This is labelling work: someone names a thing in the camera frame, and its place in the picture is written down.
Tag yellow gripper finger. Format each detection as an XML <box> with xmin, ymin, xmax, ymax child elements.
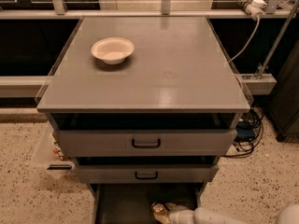
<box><xmin>151</xmin><ymin>202</ymin><xmax>186</xmax><ymax>213</ymax></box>
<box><xmin>153</xmin><ymin>212</ymin><xmax>170</xmax><ymax>224</ymax></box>

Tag bottom grey open drawer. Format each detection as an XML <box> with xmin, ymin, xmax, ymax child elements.
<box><xmin>91</xmin><ymin>183</ymin><xmax>204</xmax><ymax>224</ymax></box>

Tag middle grey drawer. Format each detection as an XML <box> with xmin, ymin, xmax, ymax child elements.
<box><xmin>75</xmin><ymin>164</ymin><xmax>218</xmax><ymax>184</ymax></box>

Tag top grey drawer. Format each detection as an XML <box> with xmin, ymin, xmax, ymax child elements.
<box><xmin>53</xmin><ymin>129</ymin><xmax>236</xmax><ymax>157</ymax></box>

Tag grey drawer cabinet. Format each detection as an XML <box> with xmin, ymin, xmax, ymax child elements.
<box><xmin>36</xmin><ymin>15</ymin><xmax>251</xmax><ymax>224</ymax></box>

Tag clear plastic side bin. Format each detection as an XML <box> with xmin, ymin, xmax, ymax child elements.
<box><xmin>31</xmin><ymin>123</ymin><xmax>74</xmax><ymax>178</ymax></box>

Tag dark cabinet at right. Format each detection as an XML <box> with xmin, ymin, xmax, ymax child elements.
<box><xmin>268</xmin><ymin>41</ymin><xmax>299</xmax><ymax>142</ymax></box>

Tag white paper bowl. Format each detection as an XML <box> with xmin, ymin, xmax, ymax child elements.
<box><xmin>91</xmin><ymin>37</ymin><xmax>135</xmax><ymax>65</ymax></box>

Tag white power strip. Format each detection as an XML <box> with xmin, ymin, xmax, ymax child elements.
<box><xmin>235</xmin><ymin>0</ymin><xmax>267</xmax><ymax>21</ymax></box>

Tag diagonal metal rod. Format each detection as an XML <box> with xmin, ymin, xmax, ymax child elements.
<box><xmin>252</xmin><ymin>0</ymin><xmax>299</xmax><ymax>80</ymax></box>

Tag black floor cables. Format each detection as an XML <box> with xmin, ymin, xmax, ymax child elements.
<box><xmin>222</xmin><ymin>105</ymin><xmax>265</xmax><ymax>159</ymax></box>

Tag white power cable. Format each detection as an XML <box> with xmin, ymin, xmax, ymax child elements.
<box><xmin>227</xmin><ymin>14</ymin><xmax>262</xmax><ymax>63</ymax></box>

